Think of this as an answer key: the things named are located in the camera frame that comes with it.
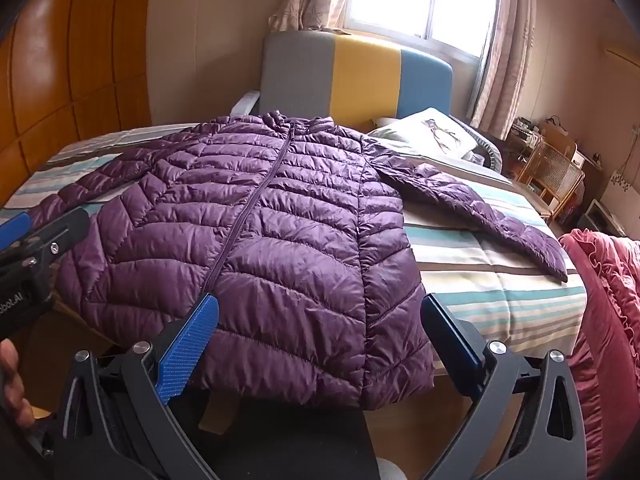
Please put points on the grey bed rail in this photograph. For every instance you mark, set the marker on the grey bed rail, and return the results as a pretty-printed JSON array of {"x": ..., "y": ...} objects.
[
  {"x": 492, "y": 152},
  {"x": 245, "y": 102}
]

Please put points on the light wooden bed frame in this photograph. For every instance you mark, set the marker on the light wooden bed frame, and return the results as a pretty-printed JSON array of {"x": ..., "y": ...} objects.
[{"x": 425, "y": 425}]

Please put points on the pink ruffled blanket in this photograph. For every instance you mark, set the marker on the pink ruffled blanket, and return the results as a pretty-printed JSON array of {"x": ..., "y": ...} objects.
[{"x": 610, "y": 340}]

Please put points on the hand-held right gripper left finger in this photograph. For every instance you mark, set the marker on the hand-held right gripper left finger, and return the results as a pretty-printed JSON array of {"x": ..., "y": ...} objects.
[{"x": 190, "y": 340}]

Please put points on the window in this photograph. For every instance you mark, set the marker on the window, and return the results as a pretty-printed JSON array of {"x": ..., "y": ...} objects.
[{"x": 425, "y": 0}]

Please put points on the white appliance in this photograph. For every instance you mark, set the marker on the white appliance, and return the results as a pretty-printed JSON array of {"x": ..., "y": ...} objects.
[{"x": 602, "y": 217}]

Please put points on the cluttered desk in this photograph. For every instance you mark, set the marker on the cluttered desk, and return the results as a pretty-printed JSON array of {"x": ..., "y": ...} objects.
[{"x": 560, "y": 142}]

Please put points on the white printed pillow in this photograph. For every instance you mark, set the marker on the white printed pillow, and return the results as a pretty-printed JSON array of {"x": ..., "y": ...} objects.
[{"x": 425, "y": 135}]

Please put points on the person's left hand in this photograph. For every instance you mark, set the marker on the person's left hand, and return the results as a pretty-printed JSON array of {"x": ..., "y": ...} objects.
[{"x": 12, "y": 385}]

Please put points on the grey yellow blue headboard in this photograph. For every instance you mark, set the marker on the grey yellow blue headboard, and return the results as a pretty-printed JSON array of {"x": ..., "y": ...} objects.
[{"x": 365, "y": 75}]

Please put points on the rattan chair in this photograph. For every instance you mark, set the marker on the rattan chair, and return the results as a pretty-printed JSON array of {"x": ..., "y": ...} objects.
[{"x": 550, "y": 175}]

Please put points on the striped bed sheet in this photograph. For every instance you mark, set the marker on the striped bed sheet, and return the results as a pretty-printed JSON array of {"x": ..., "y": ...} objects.
[{"x": 490, "y": 280}]

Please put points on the purple puffer jacket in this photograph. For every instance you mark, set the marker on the purple puffer jacket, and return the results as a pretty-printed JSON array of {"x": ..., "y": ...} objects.
[{"x": 280, "y": 240}]

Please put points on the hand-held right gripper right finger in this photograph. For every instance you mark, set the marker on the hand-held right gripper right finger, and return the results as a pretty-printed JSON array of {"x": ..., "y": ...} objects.
[{"x": 452, "y": 335}]

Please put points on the wooden wardrobe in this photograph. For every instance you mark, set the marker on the wooden wardrobe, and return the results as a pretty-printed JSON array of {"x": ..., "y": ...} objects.
[{"x": 70, "y": 60}]

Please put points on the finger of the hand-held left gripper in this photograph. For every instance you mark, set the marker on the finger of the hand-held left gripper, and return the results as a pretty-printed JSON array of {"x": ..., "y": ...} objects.
[
  {"x": 60, "y": 232},
  {"x": 12, "y": 230}
]

